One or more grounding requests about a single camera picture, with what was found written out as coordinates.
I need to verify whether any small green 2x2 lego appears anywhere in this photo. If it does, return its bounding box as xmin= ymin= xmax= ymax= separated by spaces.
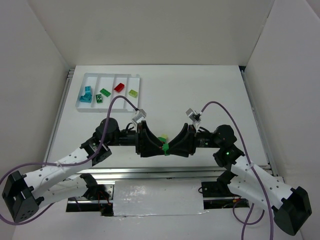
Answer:
xmin=162 ymin=143 xmax=170 ymax=156

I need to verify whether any white divided sorting tray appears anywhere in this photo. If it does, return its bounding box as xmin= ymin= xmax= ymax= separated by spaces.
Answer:
xmin=75 ymin=73 xmax=141 ymax=113

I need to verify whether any dark green 2x4 lego brick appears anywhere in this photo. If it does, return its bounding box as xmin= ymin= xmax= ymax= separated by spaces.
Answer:
xmin=99 ymin=88 xmax=111 ymax=97

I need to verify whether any red half-round lego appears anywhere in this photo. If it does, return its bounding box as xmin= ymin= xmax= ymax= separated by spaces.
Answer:
xmin=113 ymin=82 xmax=125 ymax=93

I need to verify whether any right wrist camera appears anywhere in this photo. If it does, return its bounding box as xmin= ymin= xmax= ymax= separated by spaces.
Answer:
xmin=185 ymin=108 xmax=202 ymax=131

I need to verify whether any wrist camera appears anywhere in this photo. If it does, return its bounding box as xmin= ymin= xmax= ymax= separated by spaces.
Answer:
xmin=185 ymin=108 xmax=202 ymax=131
xmin=131 ymin=108 xmax=147 ymax=127

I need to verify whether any lime 2x2 lego brick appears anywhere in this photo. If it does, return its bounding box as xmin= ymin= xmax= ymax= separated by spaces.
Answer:
xmin=128 ymin=89 xmax=139 ymax=98

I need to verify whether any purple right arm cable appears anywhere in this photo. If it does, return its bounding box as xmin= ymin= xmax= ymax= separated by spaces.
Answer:
xmin=199 ymin=100 xmax=275 ymax=240

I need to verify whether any aluminium table rail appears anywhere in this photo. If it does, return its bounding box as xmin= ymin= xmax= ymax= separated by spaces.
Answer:
xmin=72 ymin=166 xmax=225 ymax=181

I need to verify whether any right side table rail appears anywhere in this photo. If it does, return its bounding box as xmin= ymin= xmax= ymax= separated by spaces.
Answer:
xmin=239 ymin=66 xmax=279 ymax=177

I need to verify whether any teal frog lily lego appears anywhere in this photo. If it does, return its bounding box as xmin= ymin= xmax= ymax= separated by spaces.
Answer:
xmin=84 ymin=85 xmax=92 ymax=96

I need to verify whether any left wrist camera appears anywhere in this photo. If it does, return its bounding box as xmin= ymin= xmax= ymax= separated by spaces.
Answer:
xmin=131 ymin=108 xmax=147 ymax=127

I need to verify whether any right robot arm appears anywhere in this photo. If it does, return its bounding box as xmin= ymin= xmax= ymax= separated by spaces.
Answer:
xmin=162 ymin=124 xmax=312 ymax=236

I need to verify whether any teal 2x4 lego brick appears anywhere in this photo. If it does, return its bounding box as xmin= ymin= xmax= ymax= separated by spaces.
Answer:
xmin=79 ymin=94 xmax=92 ymax=103

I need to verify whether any green and lime lego block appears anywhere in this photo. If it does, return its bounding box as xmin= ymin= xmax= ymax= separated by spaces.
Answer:
xmin=158 ymin=134 xmax=168 ymax=143

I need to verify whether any white foil-taped panel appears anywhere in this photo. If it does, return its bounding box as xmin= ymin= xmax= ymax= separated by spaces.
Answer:
xmin=113 ymin=179 xmax=205 ymax=217

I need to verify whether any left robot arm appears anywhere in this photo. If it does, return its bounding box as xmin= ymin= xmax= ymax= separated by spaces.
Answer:
xmin=1 ymin=118 xmax=169 ymax=226

